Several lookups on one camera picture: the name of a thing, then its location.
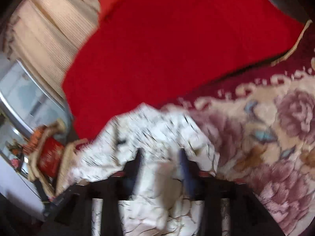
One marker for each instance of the red pillow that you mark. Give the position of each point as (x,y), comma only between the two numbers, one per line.
(110,0)

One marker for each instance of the orange decoration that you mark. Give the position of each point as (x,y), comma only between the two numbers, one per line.
(37,137)

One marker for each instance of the white crackle-print garment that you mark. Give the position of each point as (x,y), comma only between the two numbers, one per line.
(157,132)

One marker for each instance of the red cushion with beige trim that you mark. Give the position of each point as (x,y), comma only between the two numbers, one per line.
(50,157)

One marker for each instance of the silver framed mirror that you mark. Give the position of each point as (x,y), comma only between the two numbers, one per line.
(24,95)

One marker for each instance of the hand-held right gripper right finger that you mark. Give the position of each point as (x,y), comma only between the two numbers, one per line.
(184,167)

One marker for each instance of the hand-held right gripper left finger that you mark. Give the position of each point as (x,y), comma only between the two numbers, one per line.
(136,168)

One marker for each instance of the red bedsheet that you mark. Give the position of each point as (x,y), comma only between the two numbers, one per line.
(172,41)

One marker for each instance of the floral plush blanket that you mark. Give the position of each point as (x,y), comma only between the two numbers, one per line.
(270,127)

